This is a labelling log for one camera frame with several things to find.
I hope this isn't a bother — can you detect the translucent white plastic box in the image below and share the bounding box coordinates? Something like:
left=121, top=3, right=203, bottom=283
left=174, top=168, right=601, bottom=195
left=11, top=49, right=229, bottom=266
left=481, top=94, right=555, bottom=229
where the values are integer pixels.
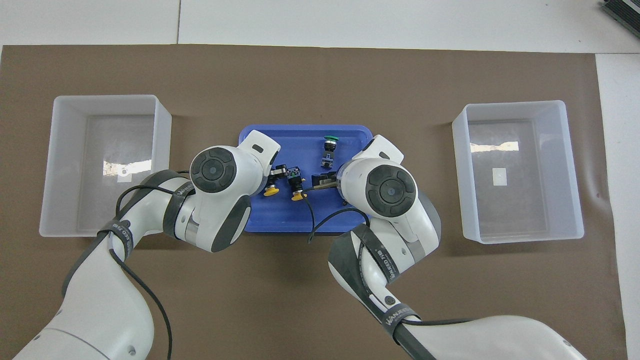
left=451, top=100, right=585, bottom=245
left=39, top=94, right=173, bottom=238

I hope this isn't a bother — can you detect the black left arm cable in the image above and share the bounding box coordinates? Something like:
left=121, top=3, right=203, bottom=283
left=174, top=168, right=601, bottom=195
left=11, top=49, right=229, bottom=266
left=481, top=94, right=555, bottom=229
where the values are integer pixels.
left=107, top=170, right=196, bottom=360

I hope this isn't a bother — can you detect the brown paper table mat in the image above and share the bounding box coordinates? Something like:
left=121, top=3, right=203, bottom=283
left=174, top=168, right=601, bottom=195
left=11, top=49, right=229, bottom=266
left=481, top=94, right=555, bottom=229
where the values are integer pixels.
left=0, top=44, right=628, bottom=360

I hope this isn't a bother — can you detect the blue plastic tray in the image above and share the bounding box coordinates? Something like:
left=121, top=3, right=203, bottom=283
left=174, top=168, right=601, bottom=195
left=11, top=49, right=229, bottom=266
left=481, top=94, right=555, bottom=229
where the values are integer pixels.
left=238, top=124, right=375, bottom=236

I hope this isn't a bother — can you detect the green push button switch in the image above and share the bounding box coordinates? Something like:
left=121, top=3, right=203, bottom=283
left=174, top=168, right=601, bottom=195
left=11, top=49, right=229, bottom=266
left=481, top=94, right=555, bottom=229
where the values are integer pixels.
left=320, top=135, right=340, bottom=170

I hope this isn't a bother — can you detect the black ribbed metal device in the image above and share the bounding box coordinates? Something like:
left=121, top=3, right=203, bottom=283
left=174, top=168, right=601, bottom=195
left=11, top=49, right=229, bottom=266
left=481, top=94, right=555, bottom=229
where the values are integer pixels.
left=600, top=0, right=640, bottom=32

